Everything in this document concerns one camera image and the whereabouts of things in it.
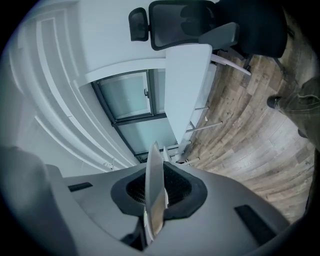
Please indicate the person's olive trouser leg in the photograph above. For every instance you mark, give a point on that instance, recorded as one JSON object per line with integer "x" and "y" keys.
{"x": 303, "y": 107}

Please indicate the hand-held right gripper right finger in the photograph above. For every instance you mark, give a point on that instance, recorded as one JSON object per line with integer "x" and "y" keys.
{"x": 165, "y": 172}

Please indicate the black mesh office chair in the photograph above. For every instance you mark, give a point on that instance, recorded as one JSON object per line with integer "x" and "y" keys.
{"x": 175, "y": 23}

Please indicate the frosted glass window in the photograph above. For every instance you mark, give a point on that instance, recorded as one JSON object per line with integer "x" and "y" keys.
{"x": 130, "y": 96}

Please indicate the person's black shoe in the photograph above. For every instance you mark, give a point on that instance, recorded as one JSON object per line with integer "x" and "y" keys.
{"x": 273, "y": 102}
{"x": 302, "y": 133}

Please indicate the white table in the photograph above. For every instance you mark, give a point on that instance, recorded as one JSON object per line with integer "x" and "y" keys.
{"x": 187, "y": 82}

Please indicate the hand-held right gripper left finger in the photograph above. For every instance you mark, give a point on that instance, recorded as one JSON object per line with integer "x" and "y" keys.
{"x": 154, "y": 185}

